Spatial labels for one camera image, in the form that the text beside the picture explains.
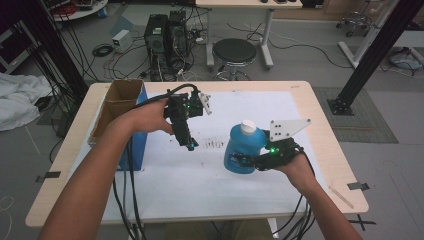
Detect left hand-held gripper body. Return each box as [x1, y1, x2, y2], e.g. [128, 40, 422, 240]
[163, 91, 213, 126]

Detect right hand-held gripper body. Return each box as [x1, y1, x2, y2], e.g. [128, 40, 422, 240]
[254, 118, 312, 172]

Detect blue bottle with white cap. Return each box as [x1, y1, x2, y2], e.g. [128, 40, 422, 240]
[223, 119, 269, 175]

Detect person's right hand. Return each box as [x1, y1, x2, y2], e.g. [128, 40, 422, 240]
[274, 152, 318, 195]

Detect person's left hand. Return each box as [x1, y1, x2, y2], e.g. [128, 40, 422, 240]
[127, 98, 175, 135]

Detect white paper sheet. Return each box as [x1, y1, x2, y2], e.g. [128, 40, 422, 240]
[68, 90, 330, 224]

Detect blue cardboard box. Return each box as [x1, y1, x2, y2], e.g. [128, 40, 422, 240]
[87, 78, 150, 172]

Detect white table leg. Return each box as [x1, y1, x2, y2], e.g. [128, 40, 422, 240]
[264, 218, 280, 240]

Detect thin wooden stick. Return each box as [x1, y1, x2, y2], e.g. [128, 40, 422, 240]
[328, 185, 355, 210]

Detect black round stool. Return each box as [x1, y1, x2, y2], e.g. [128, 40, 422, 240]
[212, 37, 258, 82]

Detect black tape strip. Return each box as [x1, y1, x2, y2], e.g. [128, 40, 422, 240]
[34, 170, 62, 184]
[346, 181, 371, 192]

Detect person's khaki trousers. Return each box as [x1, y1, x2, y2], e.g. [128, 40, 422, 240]
[162, 219, 273, 240]

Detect small white box device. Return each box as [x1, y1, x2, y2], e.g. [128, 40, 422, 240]
[111, 29, 135, 54]

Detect white desk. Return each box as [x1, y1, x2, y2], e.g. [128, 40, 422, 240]
[194, 0, 304, 71]

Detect white desk leg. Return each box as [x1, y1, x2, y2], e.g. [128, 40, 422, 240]
[338, 0, 401, 70]

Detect round white table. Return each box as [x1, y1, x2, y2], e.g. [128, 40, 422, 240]
[43, 0, 110, 23]

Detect office chair base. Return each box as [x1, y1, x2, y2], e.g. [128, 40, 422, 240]
[335, 9, 373, 38]

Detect light blue bundle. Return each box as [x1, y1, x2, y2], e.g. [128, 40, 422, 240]
[388, 46, 424, 72]

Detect white cloth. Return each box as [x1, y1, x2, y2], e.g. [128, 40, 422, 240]
[0, 72, 53, 132]

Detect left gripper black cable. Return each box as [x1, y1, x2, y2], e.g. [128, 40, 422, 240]
[111, 83, 201, 240]

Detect coil of black cable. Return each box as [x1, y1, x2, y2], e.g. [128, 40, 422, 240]
[91, 43, 115, 58]

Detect black metal post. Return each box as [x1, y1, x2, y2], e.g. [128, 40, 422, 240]
[327, 0, 424, 117]
[16, 0, 90, 103]

